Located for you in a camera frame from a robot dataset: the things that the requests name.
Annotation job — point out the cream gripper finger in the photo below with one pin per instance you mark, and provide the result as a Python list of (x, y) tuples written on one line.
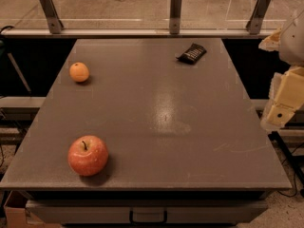
[(271, 42), (286, 96)]

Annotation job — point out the orange fruit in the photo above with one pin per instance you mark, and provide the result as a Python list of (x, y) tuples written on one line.
[(79, 72)]

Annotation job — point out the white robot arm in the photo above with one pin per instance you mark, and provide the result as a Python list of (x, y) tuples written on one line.
[(291, 47)]

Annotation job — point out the black stand leg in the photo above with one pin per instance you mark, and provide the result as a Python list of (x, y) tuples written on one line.
[(296, 162)]

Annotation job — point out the clear acrylic barrier panel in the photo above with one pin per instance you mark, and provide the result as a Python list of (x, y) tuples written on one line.
[(128, 14)]

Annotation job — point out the red apple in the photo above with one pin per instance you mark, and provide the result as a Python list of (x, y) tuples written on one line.
[(87, 156)]

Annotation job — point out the cardboard box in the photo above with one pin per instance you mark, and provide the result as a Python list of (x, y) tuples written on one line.
[(18, 216)]

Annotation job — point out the right metal bracket post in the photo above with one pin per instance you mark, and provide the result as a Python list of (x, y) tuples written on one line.
[(255, 22)]

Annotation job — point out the metal bracket post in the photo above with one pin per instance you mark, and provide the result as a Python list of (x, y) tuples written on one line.
[(54, 24), (175, 16), (255, 22)]

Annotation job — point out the middle metal bracket post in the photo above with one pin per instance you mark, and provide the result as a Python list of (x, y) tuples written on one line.
[(175, 16)]

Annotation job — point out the grey drawer with handle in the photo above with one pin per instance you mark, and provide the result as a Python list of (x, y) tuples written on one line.
[(146, 212)]

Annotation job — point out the left metal bracket post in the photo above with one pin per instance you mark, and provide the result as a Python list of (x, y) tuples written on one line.
[(54, 24)]

